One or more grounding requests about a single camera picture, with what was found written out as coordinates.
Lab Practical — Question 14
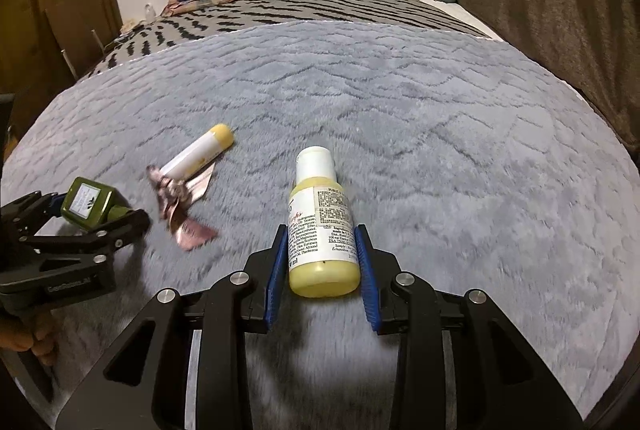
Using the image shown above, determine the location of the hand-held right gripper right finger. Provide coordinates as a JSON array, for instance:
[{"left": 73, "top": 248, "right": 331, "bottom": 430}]
[{"left": 354, "top": 225, "right": 587, "bottom": 430}]

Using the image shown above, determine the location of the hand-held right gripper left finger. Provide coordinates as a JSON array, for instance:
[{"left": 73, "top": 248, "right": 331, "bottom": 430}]
[{"left": 54, "top": 229, "right": 291, "bottom": 430}]

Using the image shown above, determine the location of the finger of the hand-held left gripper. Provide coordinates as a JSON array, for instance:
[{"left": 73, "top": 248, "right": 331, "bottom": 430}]
[
  {"left": 20, "top": 208, "right": 152, "bottom": 271},
  {"left": 0, "top": 191, "right": 65, "bottom": 241}
]

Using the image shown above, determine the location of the square green glass bottle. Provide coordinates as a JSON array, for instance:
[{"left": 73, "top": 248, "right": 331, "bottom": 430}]
[{"left": 59, "top": 177, "right": 133, "bottom": 231}]

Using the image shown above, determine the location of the yellow lotion bottle white cap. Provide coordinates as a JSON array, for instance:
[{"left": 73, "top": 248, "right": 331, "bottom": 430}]
[{"left": 288, "top": 146, "right": 362, "bottom": 299}]

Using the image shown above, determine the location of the person's left hand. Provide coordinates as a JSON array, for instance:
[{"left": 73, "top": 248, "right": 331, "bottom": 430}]
[{"left": 0, "top": 309, "right": 58, "bottom": 367}]

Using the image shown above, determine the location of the pink crumpled wrapper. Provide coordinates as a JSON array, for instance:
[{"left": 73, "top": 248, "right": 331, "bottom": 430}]
[{"left": 145, "top": 161, "right": 220, "bottom": 253}]

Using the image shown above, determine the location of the white tube yellow cap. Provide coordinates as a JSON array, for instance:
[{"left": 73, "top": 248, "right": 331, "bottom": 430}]
[{"left": 162, "top": 123, "right": 235, "bottom": 179}]

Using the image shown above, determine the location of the wooden chair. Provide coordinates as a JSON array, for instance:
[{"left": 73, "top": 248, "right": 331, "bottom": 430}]
[{"left": 42, "top": 8, "right": 107, "bottom": 78}]

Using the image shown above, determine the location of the black striped grey blanket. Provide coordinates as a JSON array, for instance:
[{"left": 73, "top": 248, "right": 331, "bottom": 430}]
[{"left": 86, "top": 0, "right": 503, "bottom": 76}]

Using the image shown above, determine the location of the white bed sheet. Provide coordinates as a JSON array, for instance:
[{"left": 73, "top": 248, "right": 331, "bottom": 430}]
[{"left": 402, "top": 0, "right": 506, "bottom": 41}]

